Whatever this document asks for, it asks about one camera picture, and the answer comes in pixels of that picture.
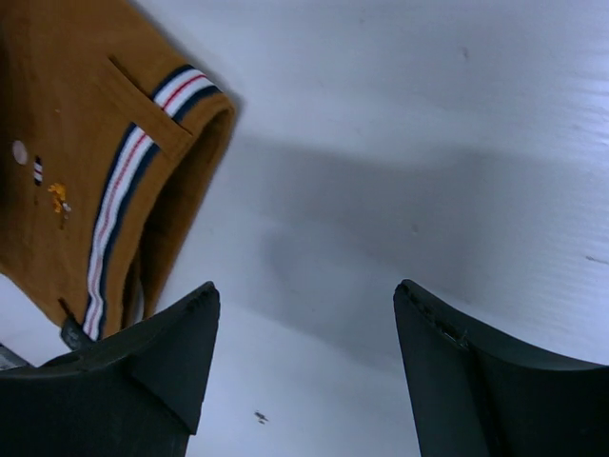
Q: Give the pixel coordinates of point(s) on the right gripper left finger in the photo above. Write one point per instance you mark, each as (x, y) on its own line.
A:
(138, 392)

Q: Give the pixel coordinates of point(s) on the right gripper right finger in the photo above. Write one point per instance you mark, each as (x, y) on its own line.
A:
(477, 391)

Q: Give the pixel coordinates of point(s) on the brown trousers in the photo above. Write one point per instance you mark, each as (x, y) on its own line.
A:
(109, 140)

